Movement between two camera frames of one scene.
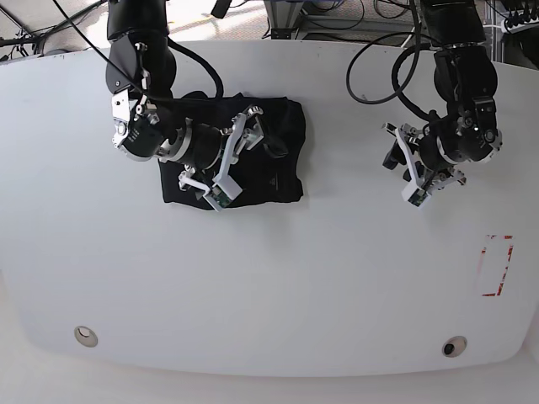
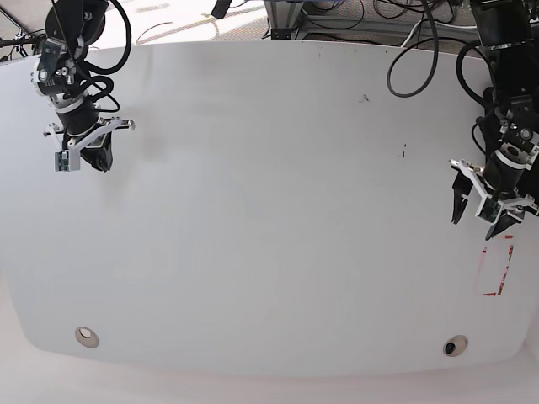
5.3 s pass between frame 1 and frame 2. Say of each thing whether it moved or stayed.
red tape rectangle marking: stayed
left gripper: moved
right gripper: moved
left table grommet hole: stayed
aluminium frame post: stayed
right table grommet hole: stayed
